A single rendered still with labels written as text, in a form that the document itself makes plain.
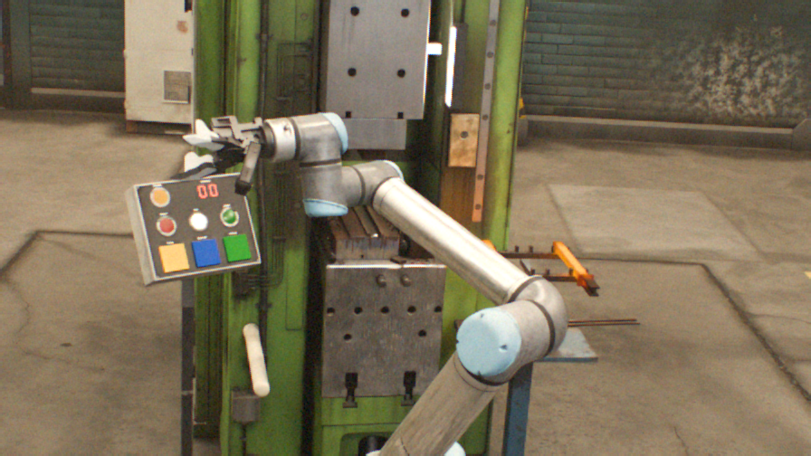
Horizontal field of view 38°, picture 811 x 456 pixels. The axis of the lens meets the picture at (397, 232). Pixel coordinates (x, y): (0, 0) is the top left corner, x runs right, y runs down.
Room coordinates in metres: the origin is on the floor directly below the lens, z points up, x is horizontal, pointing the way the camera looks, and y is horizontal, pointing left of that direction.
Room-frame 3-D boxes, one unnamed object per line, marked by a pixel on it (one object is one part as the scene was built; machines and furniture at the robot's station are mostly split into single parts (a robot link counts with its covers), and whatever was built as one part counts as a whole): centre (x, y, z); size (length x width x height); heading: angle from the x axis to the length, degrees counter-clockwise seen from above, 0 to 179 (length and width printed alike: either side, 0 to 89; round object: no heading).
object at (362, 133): (3.73, 0.13, 1.32); 0.42 x 0.20 x 0.10; 12
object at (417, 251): (3.62, -0.07, 0.95); 0.12 x 0.08 x 0.06; 12
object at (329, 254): (3.64, 0.24, 0.93); 0.40 x 0.03 x 0.03; 12
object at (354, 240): (3.73, 0.13, 0.96); 0.42 x 0.20 x 0.09; 12
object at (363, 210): (3.74, 0.11, 0.99); 0.42 x 0.05 x 0.01; 12
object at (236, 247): (3.29, 0.47, 1.01); 0.07 x 0.05 x 0.07; 127
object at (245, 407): (3.57, 0.47, 0.36); 0.09 x 0.07 x 0.12; 102
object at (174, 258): (3.17, 0.63, 1.01); 0.07 x 0.05 x 0.07; 127
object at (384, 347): (3.75, 0.08, 0.69); 0.56 x 0.38 x 0.45; 12
